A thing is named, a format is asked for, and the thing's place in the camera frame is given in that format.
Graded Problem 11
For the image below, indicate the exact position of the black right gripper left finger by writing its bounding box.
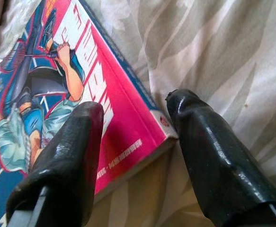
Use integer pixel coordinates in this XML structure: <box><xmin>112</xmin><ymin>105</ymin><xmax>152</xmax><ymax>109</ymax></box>
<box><xmin>6</xmin><ymin>101</ymin><xmax>105</xmax><ymax>227</ymax></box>

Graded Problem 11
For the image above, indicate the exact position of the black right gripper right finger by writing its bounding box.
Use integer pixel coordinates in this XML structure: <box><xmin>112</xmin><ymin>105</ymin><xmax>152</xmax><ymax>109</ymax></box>
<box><xmin>165</xmin><ymin>88</ymin><xmax>276</xmax><ymax>227</ymax></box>

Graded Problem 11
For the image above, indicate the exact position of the colourful comic book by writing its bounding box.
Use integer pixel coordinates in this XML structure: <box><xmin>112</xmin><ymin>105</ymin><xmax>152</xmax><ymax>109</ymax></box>
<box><xmin>0</xmin><ymin>0</ymin><xmax>178</xmax><ymax>227</ymax></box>

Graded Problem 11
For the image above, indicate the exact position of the bed with grey floral sheet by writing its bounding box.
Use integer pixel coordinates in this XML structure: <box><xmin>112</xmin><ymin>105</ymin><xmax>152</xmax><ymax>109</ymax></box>
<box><xmin>0</xmin><ymin>0</ymin><xmax>276</xmax><ymax>227</ymax></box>

